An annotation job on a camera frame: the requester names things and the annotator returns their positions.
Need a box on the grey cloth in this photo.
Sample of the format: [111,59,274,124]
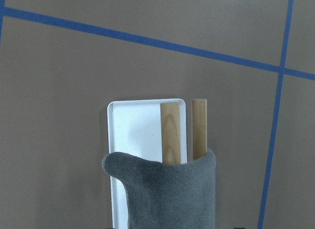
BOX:
[102,149,216,229]

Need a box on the wooden rack rod near tray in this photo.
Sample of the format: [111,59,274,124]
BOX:
[160,102,181,165]

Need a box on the white rectangular tray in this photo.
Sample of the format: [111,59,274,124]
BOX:
[107,98,188,229]

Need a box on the wooden rack rod outer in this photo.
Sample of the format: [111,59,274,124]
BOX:
[192,99,207,161]

